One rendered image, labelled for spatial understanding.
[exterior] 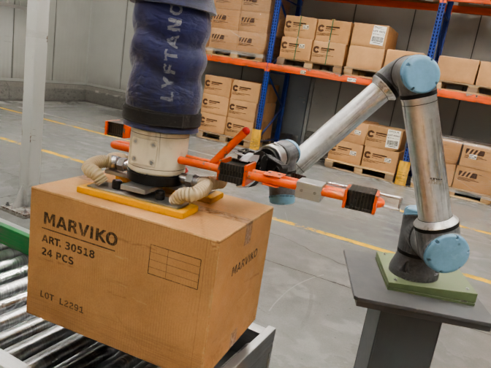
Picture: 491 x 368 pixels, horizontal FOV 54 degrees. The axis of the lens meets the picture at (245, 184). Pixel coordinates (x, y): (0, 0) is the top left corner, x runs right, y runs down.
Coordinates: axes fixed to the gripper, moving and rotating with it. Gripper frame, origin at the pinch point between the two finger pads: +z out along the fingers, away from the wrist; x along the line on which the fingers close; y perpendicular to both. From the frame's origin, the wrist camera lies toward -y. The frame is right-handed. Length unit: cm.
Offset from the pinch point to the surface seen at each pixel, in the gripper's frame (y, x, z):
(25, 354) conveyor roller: 47, -64, 34
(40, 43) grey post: 275, 2, -155
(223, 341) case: -7.7, -45.7, 11.7
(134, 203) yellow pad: 21.8, -10.8, 19.1
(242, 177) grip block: -2.0, 0.2, 3.8
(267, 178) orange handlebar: -8.6, 1.1, 1.5
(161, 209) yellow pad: 13.4, -10.3, 17.6
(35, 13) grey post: 277, 24, -152
